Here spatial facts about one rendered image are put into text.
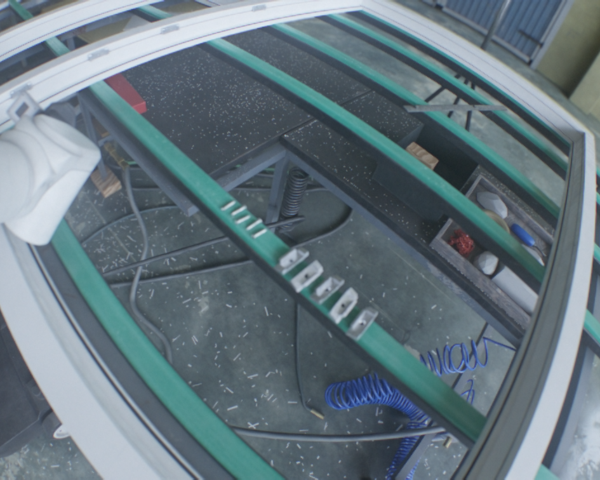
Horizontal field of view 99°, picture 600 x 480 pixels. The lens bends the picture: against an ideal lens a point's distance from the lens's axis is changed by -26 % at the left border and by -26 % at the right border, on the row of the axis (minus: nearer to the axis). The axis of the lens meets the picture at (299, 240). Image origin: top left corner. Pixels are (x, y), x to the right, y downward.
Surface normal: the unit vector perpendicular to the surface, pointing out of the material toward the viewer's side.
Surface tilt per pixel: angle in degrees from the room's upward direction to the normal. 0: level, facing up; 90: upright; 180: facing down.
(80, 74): 90
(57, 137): 43
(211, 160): 0
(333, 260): 0
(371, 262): 0
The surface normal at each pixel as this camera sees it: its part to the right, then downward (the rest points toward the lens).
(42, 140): 0.66, -0.39
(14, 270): 0.18, -0.55
